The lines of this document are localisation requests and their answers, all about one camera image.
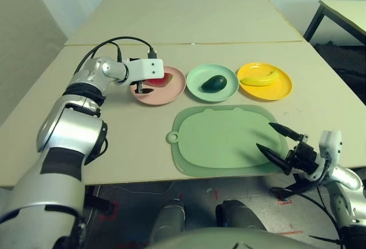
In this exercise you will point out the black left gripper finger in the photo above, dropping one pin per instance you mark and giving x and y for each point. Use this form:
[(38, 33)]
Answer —
[(143, 90)]

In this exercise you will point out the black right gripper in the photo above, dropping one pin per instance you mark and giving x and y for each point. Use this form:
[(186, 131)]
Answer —
[(304, 159)]

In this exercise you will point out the red toy watermelon slice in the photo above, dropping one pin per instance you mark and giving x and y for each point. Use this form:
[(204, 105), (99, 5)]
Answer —
[(160, 82)]

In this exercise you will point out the yellow toy banana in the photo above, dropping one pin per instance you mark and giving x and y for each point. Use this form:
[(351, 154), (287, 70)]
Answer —
[(257, 81)]

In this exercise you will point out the dark green toy avocado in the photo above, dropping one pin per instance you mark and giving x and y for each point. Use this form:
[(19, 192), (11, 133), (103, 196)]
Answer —
[(214, 84)]

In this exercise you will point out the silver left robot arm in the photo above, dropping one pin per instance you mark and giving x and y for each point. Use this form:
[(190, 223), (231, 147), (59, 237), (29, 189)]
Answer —
[(68, 129)]

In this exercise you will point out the pink round plate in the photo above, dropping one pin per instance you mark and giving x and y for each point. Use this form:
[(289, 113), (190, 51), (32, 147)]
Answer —
[(166, 94)]

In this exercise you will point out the yellow round plate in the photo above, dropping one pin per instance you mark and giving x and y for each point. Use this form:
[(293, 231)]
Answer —
[(268, 93)]

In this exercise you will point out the mint green round plate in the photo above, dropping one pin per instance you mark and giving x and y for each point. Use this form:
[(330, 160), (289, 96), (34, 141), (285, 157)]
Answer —
[(200, 74)]

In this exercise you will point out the green silicone mat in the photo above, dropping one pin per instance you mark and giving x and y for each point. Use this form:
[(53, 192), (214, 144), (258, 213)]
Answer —
[(223, 140)]

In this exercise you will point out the grey robot right foot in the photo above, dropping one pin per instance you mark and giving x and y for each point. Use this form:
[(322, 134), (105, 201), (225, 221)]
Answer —
[(240, 214)]

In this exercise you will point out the black fabric heap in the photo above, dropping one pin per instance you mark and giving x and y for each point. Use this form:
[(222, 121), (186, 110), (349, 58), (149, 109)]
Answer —
[(343, 57)]

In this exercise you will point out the grey robot torso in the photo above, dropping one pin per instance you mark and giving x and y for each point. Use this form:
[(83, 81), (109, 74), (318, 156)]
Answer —
[(228, 240)]

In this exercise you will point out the black table foot bar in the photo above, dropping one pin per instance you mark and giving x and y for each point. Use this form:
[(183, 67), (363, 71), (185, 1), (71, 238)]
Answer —
[(100, 203)]

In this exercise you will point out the beige side table black legs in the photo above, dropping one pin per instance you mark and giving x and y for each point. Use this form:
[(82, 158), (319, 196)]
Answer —
[(343, 9)]

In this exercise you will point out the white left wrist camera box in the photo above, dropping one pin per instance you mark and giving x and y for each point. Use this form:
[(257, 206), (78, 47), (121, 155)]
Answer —
[(145, 70)]

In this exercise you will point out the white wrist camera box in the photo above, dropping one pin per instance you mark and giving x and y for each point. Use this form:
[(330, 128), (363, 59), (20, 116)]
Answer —
[(331, 143), (145, 70)]

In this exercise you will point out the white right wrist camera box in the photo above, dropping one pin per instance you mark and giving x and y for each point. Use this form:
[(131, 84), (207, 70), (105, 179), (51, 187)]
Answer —
[(331, 143)]

